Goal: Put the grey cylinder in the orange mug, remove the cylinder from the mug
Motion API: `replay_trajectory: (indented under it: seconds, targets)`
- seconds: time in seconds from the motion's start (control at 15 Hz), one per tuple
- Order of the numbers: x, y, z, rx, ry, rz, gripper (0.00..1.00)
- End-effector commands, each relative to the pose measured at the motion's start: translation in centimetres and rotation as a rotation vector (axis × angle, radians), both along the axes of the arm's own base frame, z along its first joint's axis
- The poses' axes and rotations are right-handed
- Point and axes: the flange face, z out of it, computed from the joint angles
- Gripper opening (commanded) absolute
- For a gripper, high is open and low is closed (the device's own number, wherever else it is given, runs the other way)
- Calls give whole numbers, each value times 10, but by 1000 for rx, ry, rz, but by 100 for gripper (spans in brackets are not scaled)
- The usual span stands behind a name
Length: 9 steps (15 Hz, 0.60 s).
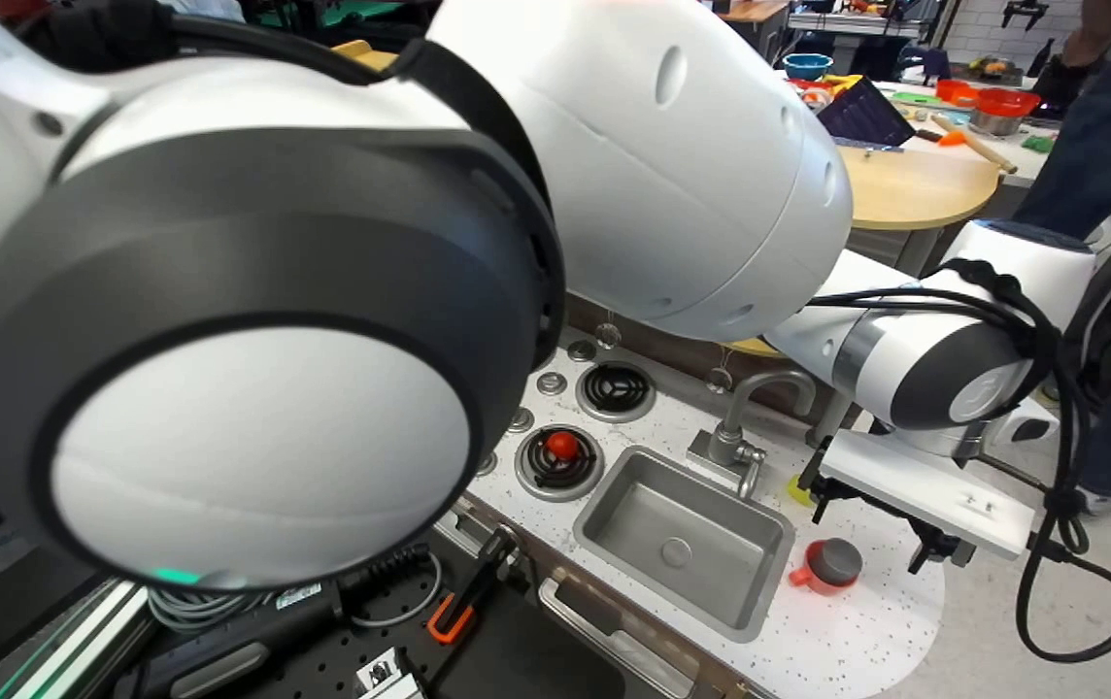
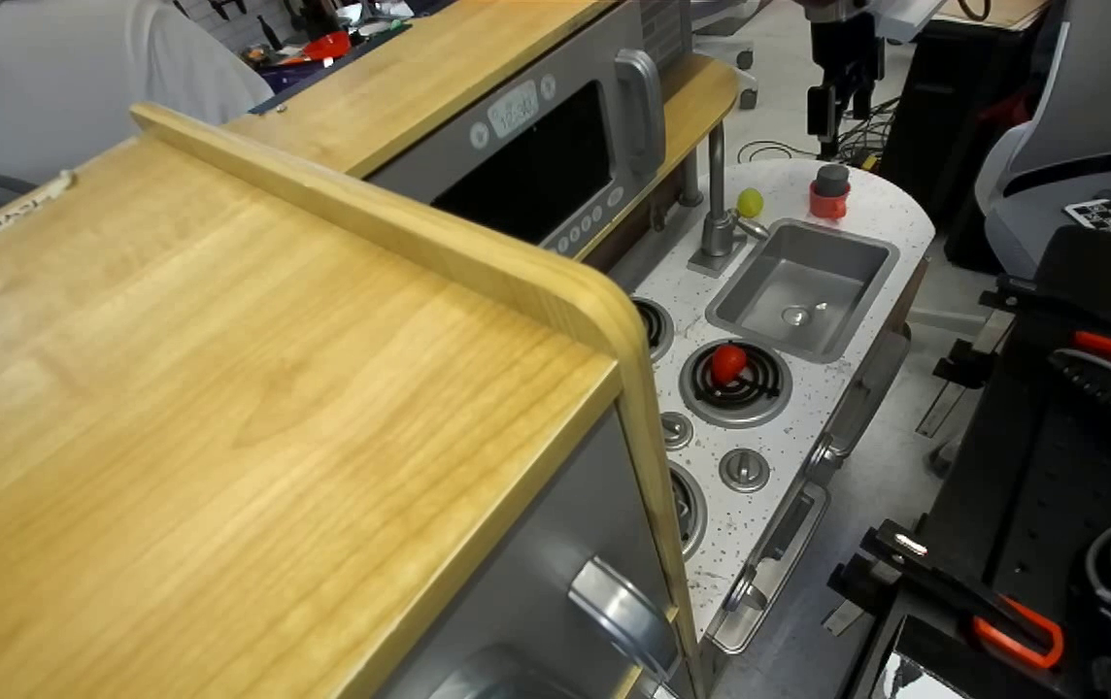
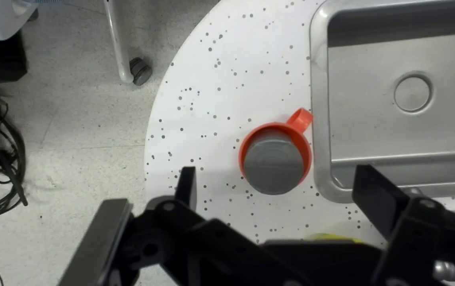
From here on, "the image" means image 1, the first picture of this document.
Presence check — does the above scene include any grey cylinder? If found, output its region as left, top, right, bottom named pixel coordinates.
left=799, top=535, right=867, bottom=592

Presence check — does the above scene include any wooden toy kitchen unit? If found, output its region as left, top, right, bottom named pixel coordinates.
left=450, top=133, right=1014, bottom=699

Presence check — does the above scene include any chrome toy faucet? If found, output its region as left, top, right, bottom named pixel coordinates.
left=688, top=364, right=821, bottom=501

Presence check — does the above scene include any steel toy sink basin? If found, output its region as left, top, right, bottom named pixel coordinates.
left=573, top=443, right=799, bottom=649

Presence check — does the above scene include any black toy stove burner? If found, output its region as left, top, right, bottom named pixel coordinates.
left=575, top=363, right=661, bottom=426

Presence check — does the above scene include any red centred toy stove burner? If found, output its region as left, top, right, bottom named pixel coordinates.
left=513, top=423, right=610, bottom=505

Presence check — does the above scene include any dark triangular object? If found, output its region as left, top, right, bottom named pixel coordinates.
left=815, top=73, right=917, bottom=146

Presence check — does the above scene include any black orange bar clamp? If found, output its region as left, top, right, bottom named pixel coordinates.
left=422, top=526, right=522, bottom=653

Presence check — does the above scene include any orange plastic bowl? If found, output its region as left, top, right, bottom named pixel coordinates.
left=935, top=73, right=1047, bottom=128

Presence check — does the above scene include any blue plastic bowl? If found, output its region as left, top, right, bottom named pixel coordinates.
left=781, top=47, right=841, bottom=82

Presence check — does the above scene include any white printed code label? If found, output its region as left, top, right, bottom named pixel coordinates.
left=354, top=649, right=429, bottom=699

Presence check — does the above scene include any black bar shaped device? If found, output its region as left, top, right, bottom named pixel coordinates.
left=139, top=587, right=364, bottom=699

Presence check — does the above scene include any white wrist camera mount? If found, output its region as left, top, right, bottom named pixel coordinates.
left=821, top=431, right=1047, bottom=561

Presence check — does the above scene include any green white flat rail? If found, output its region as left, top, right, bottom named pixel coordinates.
left=0, top=580, right=153, bottom=699

